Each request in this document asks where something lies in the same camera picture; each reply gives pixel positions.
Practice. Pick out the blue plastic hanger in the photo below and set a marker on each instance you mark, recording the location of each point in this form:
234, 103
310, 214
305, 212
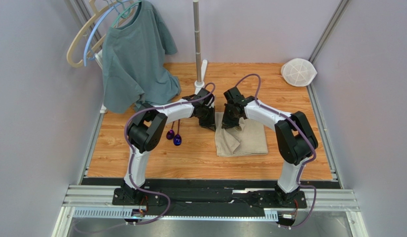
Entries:
93, 41

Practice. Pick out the beige cloth napkin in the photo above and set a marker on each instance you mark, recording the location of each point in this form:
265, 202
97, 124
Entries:
247, 139

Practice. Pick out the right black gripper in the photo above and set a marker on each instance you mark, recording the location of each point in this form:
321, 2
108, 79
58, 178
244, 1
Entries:
230, 118

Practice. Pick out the white plastic mesh basket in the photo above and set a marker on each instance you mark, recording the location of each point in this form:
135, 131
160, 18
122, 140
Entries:
298, 72

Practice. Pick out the white rack base foot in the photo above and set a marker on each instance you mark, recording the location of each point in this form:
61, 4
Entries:
200, 78

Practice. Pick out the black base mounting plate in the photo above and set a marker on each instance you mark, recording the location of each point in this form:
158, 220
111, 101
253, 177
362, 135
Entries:
206, 195

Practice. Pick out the blue purple spoon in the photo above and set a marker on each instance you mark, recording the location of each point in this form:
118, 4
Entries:
177, 140

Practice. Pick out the green plastic hanger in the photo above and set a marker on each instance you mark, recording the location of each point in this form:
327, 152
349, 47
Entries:
125, 13

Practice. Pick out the beige wooden hanger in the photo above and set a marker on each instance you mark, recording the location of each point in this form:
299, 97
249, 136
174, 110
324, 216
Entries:
78, 8

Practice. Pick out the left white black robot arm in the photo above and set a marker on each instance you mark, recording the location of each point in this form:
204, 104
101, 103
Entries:
144, 130

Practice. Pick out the teal green t-shirt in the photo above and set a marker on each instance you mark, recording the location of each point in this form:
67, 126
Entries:
133, 62

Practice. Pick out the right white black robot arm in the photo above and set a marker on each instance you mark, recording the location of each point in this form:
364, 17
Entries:
296, 140

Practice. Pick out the aluminium frame rail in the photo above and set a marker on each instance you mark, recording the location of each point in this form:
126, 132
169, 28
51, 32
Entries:
96, 202

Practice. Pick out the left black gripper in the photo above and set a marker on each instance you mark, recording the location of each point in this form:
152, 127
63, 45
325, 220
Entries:
211, 123

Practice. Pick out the metal garment rack pole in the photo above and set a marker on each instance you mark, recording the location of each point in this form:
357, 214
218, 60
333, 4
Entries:
197, 32

